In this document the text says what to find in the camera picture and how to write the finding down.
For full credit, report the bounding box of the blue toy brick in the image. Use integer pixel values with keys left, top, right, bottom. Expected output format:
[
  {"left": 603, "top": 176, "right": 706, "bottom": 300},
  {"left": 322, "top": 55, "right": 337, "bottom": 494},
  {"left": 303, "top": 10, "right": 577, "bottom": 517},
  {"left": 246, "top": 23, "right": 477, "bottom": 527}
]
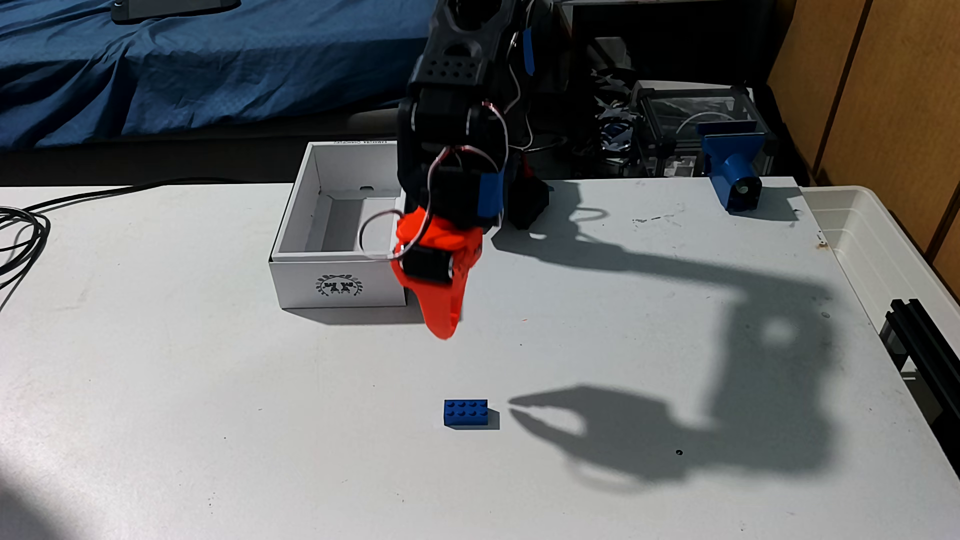
[{"left": 443, "top": 399, "right": 489, "bottom": 429}]

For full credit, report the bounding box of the white cardboard box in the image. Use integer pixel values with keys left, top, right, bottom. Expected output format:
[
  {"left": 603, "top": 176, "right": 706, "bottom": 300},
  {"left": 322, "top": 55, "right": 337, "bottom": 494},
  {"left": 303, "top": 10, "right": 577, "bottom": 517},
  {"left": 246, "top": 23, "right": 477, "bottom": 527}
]
[{"left": 268, "top": 139, "right": 412, "bottom": 310}]

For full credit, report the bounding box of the black white patterned object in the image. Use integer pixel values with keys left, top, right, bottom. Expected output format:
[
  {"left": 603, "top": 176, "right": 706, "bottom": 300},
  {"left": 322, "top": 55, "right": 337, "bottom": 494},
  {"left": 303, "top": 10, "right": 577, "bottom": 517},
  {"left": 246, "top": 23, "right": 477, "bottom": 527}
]
[{"left": 588, "top": 37, "right": 642, "bottom": 159}]

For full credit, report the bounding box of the clear plastic case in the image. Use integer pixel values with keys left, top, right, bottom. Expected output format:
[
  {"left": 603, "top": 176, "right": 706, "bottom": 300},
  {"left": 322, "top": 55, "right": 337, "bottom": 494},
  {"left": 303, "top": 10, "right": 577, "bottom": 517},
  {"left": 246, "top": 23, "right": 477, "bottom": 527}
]
[{"left": 632, "top": 81, "right": 777, "bottom": 179}]

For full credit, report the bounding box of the blue bed sheet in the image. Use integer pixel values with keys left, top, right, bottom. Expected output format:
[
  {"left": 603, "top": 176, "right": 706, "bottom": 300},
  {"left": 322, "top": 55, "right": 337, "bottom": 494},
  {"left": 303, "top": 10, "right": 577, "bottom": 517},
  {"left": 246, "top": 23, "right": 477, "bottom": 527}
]
[{"left": 0, "top": 0, "right": 444, "bottom": 151}]

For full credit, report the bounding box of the white plastic bin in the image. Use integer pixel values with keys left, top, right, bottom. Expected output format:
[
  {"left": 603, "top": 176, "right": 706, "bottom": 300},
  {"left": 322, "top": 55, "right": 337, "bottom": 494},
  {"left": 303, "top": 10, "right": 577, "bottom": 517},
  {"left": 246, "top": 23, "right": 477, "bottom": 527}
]
[{"left": 801, "top": 185, "right": 960, "bottom": 421}]

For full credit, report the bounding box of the wooden cabinet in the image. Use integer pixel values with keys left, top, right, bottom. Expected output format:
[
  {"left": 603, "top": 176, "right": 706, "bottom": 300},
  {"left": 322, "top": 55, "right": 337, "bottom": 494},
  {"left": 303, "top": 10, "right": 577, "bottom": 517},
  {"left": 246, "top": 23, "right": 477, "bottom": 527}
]
[{"left": 766, "top": 0, "right": 960, "bottom": 297}]

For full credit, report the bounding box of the black aluminium extrusion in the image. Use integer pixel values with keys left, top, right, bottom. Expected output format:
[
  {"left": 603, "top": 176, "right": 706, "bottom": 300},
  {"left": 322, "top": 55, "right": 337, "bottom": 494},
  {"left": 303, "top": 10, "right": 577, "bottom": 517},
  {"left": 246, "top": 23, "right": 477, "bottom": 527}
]
[{"left": 881, "top": 298, "right": 960, "bottom": 475}]

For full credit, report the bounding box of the white servo cable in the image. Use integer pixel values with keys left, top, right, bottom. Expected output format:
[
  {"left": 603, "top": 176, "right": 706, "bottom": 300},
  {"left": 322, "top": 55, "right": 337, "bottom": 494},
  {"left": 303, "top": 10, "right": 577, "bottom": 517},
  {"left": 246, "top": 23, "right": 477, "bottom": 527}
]
[{"left": 357, "top": 142, "right": 513, "bottom": 261}]

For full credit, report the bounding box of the blue printed clamp mount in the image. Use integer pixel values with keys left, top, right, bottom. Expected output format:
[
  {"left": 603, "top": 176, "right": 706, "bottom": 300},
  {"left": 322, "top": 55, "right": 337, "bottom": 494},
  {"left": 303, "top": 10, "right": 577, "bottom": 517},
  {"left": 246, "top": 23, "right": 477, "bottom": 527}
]
[{"left": 697, "top": 120, "right": 768, "bottom": 213}]

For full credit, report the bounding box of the long black cable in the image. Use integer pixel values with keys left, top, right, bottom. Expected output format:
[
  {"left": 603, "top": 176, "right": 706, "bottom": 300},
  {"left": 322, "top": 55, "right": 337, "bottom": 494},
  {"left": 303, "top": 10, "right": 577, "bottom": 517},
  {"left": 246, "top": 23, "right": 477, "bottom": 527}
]
[{"left": 0, "top": 177, "right": 256, "bottom": 217}]

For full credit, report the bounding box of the coiled black cable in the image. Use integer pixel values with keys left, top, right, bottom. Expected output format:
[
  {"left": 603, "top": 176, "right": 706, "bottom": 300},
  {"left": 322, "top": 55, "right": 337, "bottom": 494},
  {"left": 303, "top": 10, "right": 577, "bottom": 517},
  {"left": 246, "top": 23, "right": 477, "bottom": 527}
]
[{"left": 0, "top": 206, "right": 51, "bottom": 310}]

